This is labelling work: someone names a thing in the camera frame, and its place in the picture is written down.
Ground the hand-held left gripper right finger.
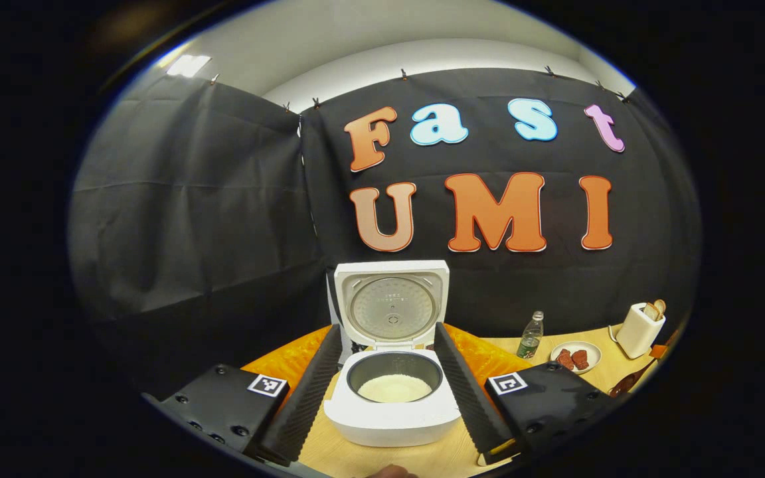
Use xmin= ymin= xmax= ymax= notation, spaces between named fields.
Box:
xmin=434 ymin=323 xmax=622 ymax=465

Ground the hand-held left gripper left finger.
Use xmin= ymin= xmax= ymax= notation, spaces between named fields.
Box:
xmin=143 ymin=325 xmax=343 ymax=464

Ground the brown wooden spoon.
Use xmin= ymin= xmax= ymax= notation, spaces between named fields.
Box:
xmin=612 ymin=370 xmax=654 ymax=398

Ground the white rice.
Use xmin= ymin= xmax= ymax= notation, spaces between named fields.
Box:
xmin=358 ymin=374 xmax=433 ymax=403

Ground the white rice cooker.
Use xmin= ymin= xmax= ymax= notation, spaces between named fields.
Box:
xmin=323 ymin=260 xmax=463 ymax=447

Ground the white toaster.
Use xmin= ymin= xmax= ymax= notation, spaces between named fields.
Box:
xmin=615 ymin=304 xmax=667 ymax=360

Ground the white round plate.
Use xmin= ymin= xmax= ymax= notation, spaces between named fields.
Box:
xmin=550 ymin=341 xmax=602 ymax=374

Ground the clear plastic water bottle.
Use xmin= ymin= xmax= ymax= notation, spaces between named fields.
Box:
xmin=517 ymin=311 xmax=545 ymax=360

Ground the ceiling light panel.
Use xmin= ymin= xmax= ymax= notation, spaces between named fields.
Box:
xmin=167 ymin=54 xmax=212 ymax=78

